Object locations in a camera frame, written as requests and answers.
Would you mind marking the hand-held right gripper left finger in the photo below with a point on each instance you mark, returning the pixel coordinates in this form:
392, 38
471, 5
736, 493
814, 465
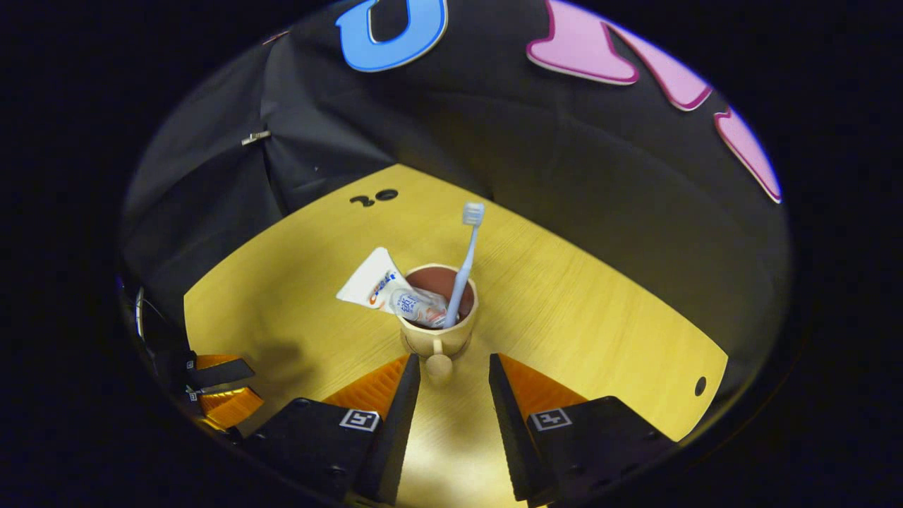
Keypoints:
398, 430

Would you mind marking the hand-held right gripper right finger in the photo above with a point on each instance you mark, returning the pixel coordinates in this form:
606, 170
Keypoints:
509, 430

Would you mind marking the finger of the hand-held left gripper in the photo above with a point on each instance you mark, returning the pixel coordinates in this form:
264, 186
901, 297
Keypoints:
219, 372
229, 408

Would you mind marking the beige cup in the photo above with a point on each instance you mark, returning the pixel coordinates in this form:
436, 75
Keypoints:
430, 342

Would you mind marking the white toothpaste tube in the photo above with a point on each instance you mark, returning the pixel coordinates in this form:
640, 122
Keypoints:
374, 282

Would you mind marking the white toothbrush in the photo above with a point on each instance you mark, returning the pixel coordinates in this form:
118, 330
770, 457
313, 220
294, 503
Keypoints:
467, 261

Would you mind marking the yellow wooden desktop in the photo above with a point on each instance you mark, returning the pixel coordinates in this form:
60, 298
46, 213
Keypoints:
564, 303

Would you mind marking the black backdrop cloth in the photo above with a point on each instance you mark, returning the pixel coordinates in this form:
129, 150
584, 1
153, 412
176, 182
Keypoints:
494, 141

